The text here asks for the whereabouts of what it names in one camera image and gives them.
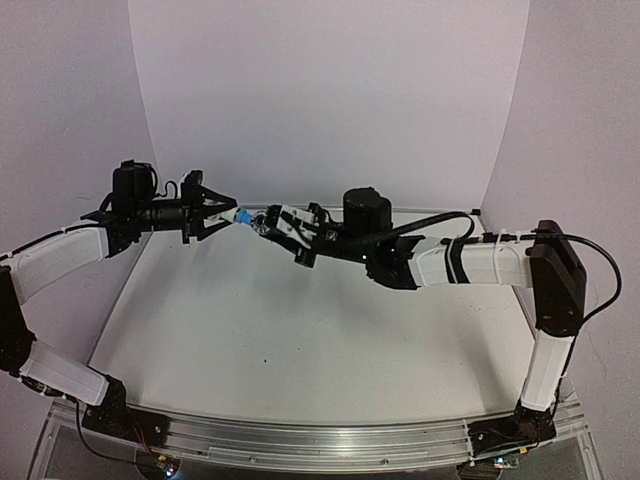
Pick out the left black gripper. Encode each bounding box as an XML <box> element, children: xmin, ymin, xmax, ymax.
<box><xmin>131</xmin><ymin>178</ymin><xmax>237</xmax><ymax>242</ymax></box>

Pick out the white plastic pipe fitting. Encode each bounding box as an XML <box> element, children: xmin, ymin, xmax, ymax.
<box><xmin>207</xmin><ymin>207</ymin><xmax>242</xmax><ymax>224</ymax></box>

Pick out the blue water faucet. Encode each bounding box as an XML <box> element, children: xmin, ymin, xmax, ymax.
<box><xmin>235</xmin><ymin>208</ymin><xmax>273</xmax><ymax>236</ymax></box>

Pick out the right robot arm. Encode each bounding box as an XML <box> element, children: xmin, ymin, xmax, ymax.
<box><xmin>252</xmin><ymin>187</ymin><xmax>586</xmax><ymax>451</ymax></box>

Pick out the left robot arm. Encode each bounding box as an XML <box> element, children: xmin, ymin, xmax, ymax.
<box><xmin>1</xmin><ymin>160</ymin><xmax>252</xmax><ymax>437</ymax></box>

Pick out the left circuit board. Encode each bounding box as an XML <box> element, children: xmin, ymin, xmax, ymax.
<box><xmin>135</xmin><ymin>452</ymin><xmax>181</xmax><ymax>480</ymax></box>

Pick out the circuit board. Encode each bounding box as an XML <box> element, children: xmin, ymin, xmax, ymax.
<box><xmin>486</xmin><ymin>454</ymin><xmax>520</xmax><ymax>470</ymax></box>
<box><xmin>135</xmin><ymin>452</ymin><xmax>181</xmax><ymax>480</ymax></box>

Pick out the right circuit board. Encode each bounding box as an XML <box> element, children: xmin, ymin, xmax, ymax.
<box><xmin>486</xmin><ymin>454</ymin><xmax>520</xmax><ymax>470</ymax></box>

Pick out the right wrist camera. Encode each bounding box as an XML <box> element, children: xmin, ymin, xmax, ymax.
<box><xmin>264</xmin><ymin>203</ymin><xmax>326</xmax><ymax>249</ymax></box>

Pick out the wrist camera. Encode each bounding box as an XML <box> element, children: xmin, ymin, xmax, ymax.
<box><xmin>264</xmin><ymin>203</ymin><xmax>326</xmax><ymax>249</ymax></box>
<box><xmin>181</xmin><ymin>169</ymin><xmax>204</xmax><ymax>188</ymax></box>

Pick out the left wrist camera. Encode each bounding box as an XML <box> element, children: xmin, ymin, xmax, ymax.
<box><xmin>181</xmin><ymin>169</ymin><xmax>204</xmax><ymax>188</ymax></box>

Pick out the left black camera cable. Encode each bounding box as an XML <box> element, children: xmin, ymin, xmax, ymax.
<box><xmin>156</xmin><ymin>179</ymin><xmax>184</xmax><ymax>201</ymax></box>

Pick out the black camera cable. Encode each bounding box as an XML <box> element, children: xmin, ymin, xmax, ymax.
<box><xmin>156</xmin><ymin>179</ymin><xmax>184</xmax><ymax>201</ymax></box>
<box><xmin>324</xmin><ymin>210</ymin><xmax>476</xmax><ymax>246</ymax></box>

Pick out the right black camera cable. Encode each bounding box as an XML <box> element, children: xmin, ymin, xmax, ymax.
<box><xmin>324</xmin><ymin>210</ymin><xmax>476</xmax><ymax>246</ymax></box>

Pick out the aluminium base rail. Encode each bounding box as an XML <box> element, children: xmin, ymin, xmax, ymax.
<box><xmin>41</xmin><ymin>400</ymin><xmax>592</xmax><ymax>473</ymax></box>

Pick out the left black base cable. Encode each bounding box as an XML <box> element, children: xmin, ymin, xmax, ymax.
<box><xmin>77</xmin><ymin>394</ymin><xmax>151</xmax><ymax>461</ymax></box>

